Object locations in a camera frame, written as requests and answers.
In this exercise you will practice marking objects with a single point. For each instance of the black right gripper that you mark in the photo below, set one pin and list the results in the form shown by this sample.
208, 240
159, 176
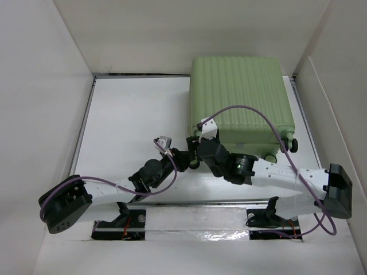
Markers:
192, 143

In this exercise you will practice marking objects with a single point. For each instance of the metal base rail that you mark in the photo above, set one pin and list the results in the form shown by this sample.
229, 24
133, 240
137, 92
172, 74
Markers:
115, 222

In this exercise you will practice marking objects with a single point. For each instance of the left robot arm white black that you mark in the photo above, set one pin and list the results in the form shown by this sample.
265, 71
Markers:
66, 203

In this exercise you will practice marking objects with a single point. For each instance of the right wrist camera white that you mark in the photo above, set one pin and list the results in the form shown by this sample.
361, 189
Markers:
208, 129

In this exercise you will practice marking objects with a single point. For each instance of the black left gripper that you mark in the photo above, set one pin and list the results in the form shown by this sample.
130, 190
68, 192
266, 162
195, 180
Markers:
181, 158

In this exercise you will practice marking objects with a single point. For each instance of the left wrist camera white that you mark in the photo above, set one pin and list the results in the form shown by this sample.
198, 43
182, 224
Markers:
163, 145

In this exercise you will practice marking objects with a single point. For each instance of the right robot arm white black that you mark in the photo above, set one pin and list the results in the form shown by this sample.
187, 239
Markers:
316, 189

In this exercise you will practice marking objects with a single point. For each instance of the green hard-shell suitcase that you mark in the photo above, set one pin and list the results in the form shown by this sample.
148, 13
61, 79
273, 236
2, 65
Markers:
251, 96

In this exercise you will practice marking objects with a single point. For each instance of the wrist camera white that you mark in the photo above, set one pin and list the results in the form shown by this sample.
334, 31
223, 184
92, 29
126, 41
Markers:
163, 145
208, 129

